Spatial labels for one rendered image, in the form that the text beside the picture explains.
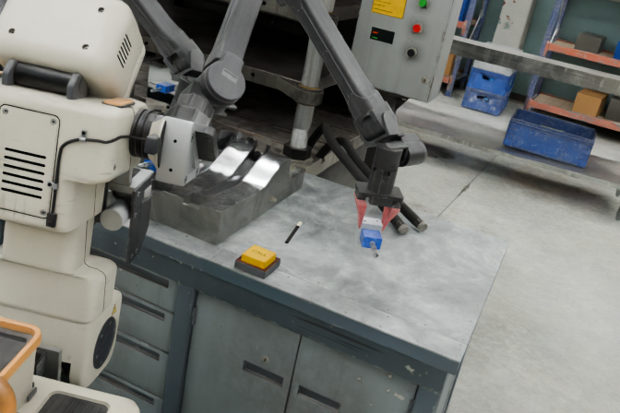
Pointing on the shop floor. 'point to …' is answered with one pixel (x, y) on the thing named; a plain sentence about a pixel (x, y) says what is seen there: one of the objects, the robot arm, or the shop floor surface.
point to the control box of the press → (406, 31)
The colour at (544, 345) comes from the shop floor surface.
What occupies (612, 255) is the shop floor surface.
